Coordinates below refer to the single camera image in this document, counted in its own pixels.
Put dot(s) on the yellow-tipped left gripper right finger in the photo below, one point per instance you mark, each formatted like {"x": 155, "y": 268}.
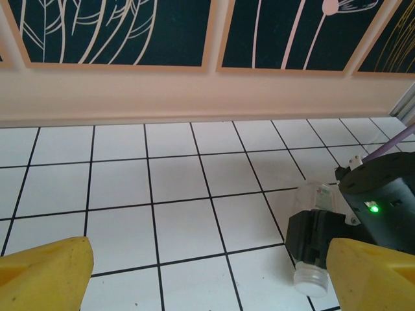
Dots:
{"x": 376, "y": 282}

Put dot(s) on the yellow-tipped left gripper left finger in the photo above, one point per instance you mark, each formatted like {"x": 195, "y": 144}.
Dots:
{"x": 39, "y": 278}

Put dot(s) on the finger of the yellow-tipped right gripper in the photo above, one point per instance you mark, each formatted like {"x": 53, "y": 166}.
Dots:
{"x": 304, "y": 239}

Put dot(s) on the clear bottle green white label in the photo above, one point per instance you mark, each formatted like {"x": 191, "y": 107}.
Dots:
{"x": 313, "y": 199}

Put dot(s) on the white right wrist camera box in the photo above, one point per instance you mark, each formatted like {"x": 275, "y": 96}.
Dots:
{"x": 355, "y": 162}

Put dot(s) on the aluminium frame post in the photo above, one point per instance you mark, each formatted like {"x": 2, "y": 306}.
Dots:
{"x": 405, "y": 107}

